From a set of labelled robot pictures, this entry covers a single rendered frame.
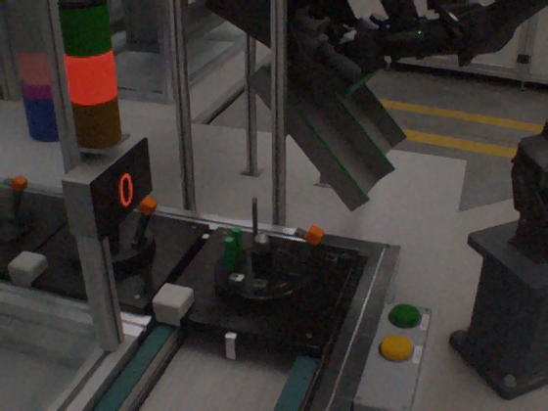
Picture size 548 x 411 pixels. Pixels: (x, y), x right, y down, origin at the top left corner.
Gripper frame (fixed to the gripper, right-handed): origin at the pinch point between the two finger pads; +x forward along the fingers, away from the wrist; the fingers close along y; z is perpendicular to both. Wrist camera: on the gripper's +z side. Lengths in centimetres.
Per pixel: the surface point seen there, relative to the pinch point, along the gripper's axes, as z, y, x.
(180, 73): 0.7, 15.2, 25.4
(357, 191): -23.0, 6.8, 1.3
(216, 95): -20, -55, 77
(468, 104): -98, -319, 88
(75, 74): 9, 53, 5
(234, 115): -30, -66, 81
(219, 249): -25.6, 25.0, 17.2
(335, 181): -21.2, 7.1, 5.1
